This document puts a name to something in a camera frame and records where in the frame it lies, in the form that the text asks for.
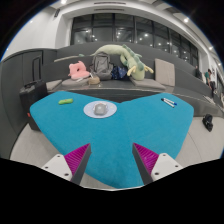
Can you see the small tan round pouch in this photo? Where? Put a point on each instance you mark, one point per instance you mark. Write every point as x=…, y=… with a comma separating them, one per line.
x=94, y=80

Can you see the upright beige square cushion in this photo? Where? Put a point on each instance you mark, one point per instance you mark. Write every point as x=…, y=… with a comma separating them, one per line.
x=164, y=72

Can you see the flat grey seat cushion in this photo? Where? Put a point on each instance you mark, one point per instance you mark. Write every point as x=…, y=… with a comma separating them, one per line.
x=54, y=84
x=74, y=82
x=147, y=83

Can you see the black bag on floor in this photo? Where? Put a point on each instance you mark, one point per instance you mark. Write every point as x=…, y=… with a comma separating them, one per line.
x=208, y=122

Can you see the small green eraser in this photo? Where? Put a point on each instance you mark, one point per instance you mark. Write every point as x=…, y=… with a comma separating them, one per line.
x=66, y=101

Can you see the grey backpack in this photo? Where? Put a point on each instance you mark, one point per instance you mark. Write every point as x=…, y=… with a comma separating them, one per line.
x=101, y=66

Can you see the dark glass window wall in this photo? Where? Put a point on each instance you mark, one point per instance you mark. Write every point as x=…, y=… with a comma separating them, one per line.
x=133, y=33

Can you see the dark blue patterned bag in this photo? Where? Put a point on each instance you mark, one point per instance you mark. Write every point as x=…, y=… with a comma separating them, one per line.
x=119, y=72

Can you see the green dragon plush toy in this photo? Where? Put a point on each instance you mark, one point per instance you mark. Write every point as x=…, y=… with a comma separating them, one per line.
x=135, y=65

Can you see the person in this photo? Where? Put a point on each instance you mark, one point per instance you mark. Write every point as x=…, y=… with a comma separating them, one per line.
x=198, y=72
x=210, y=81

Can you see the round ceiling lights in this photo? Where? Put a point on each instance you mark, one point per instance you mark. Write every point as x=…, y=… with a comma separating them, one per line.
x=186, y=20

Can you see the grey and white computer mouse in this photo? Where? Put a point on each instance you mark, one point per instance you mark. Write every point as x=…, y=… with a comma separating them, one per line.
x=100, y=109

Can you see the pink plush cushion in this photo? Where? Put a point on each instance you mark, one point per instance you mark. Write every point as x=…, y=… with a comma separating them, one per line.
x=78, y=70

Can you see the round light blue mouse pad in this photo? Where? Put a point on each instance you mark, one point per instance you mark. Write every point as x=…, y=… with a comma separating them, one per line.
x=112, y=110

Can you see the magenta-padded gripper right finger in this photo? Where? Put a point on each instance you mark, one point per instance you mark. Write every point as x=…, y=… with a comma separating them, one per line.
x=163, y=165

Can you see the white marker with black cap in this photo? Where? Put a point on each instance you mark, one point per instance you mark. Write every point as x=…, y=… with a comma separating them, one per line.
x=168, y=103

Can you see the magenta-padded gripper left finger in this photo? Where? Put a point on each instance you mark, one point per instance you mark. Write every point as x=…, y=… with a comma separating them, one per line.
x=60, y=166

